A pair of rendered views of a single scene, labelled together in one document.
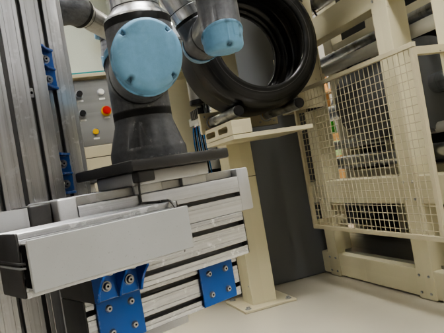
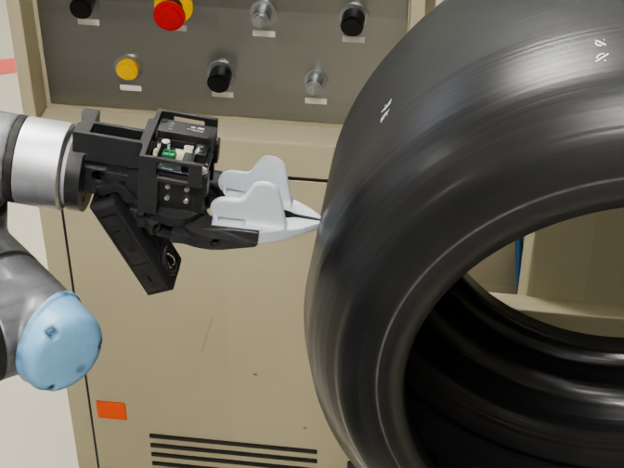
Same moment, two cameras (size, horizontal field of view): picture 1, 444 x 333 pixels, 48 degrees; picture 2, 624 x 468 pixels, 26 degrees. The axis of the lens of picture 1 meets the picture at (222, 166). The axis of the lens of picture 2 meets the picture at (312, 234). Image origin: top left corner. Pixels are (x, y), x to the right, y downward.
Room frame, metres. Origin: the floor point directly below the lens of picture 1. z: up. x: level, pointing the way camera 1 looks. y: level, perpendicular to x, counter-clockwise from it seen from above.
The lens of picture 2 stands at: (1.26, -0.35, 1.94)
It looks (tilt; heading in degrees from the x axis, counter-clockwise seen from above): 38 degrees down; 27
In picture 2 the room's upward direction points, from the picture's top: straight up
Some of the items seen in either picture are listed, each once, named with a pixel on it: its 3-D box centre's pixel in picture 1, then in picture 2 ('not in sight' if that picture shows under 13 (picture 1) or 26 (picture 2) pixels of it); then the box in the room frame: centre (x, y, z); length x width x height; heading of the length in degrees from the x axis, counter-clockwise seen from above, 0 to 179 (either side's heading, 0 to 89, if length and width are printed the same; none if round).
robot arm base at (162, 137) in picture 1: (146, 135); not in sight; (1.00, 0.14, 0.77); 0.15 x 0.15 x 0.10
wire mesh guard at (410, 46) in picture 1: (354, 152); not in sight; (2.14, -0.57, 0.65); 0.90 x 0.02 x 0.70; 20
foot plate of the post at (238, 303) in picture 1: (259, 299); not in sight; (2.48, -0.07, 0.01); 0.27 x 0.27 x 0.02; 20
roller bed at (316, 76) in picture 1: (298, 82); not in sight; (2.58, -0.46, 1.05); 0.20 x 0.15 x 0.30; 20
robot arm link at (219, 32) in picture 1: (217, 25); not in sight; (0.93, -0.04, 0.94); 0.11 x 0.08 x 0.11; 15
